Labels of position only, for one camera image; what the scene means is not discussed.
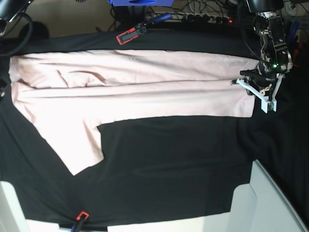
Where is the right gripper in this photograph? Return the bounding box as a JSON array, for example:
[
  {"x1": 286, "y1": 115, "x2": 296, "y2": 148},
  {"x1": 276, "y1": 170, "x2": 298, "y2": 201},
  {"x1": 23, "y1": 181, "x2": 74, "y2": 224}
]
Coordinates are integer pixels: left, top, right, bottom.
[{"x1": 0, "y1": 79, "x2": 8, "y2": 101}]

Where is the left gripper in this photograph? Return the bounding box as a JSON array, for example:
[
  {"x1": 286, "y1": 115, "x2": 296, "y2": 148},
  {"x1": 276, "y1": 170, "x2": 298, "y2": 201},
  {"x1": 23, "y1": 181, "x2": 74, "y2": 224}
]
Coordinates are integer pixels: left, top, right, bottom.
[{"x1": 231, "y1": 69, "x2": 285, "y2": 101}]

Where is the pink T-shirt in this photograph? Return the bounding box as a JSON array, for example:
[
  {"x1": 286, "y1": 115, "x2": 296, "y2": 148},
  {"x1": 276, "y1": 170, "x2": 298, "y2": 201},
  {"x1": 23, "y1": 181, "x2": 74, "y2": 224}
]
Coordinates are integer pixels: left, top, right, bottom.
[{"x1": 9, "y1": 50, "x2": 258, "y2": 175}]

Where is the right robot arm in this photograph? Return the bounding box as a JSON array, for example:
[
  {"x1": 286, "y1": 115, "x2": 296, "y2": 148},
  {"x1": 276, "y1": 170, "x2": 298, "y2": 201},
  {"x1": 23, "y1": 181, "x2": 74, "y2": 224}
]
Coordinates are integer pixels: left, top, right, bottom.
[{"x1": 0, "y1": 0, "x2": 33, "y2": 58}]

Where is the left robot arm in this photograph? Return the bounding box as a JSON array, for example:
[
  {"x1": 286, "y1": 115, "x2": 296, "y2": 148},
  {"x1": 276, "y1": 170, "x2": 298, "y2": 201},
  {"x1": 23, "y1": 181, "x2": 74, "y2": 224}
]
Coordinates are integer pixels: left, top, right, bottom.
[{"x1": 233, "y1": 0, "x2": 293, "y2": 105}]

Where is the red clamp right edge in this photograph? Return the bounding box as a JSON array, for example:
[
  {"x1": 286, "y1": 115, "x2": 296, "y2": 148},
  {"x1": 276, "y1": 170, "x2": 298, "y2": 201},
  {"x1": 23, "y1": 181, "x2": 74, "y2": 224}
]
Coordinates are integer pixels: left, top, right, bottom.
[{"x1": 293, "y1": 43, "x2": 303, "y2": 67}]

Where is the red clamp edge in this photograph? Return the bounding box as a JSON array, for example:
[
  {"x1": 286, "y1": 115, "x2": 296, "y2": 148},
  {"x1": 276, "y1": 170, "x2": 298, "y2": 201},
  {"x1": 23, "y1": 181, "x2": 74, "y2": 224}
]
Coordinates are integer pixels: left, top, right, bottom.
[
  {"x1": 71, "y1": 211, "x2": 89, "y2": 232},
  {"x1": 293, "y1": 43, "x2": 303, "y2": 67}
]

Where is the black power strip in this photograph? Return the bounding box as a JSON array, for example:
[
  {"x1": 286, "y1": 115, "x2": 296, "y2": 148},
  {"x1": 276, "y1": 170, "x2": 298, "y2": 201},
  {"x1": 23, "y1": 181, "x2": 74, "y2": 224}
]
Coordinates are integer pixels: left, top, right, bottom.
[{"x1": 180, "y1": 14, "x2": 234, "y2": 26}]

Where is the black table cloth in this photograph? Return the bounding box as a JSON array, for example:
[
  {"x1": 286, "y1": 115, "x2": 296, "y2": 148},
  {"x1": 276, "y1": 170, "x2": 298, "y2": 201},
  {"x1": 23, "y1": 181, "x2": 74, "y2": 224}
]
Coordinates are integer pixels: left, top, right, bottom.
[{"x1": 0, "y1": 26, "x2": 309, "y2": 229}]

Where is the blue plastic box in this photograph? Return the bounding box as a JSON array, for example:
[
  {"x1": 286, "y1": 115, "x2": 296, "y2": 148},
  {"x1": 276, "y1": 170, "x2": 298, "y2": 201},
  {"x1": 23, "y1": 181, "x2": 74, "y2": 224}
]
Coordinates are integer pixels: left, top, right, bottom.
[{"x1": 108, "y1": 0, "x2": 174, "y2": 6}]

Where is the red clamp front edge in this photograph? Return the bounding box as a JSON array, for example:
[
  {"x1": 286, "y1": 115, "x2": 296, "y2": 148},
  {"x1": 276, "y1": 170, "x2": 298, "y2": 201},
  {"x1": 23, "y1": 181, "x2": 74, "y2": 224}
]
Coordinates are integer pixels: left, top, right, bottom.
[{"x1": 71, "y1": 211, "x2": 89, "y2": 232}]

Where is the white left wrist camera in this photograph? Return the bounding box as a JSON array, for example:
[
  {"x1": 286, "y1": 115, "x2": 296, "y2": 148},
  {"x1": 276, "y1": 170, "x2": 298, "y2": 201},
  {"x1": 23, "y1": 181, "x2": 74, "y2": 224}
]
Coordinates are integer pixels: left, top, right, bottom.
[{"x1": 261, "y1": 99, "x2": 277, "y2": 114}]

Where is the red black clamp, blue handle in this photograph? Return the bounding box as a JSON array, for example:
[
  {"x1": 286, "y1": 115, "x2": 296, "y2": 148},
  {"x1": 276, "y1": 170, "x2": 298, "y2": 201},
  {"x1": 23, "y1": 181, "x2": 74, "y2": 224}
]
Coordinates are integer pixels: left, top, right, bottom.
[{"x1": 116, "y1": 13, "x2": 172, "y2": 45}]

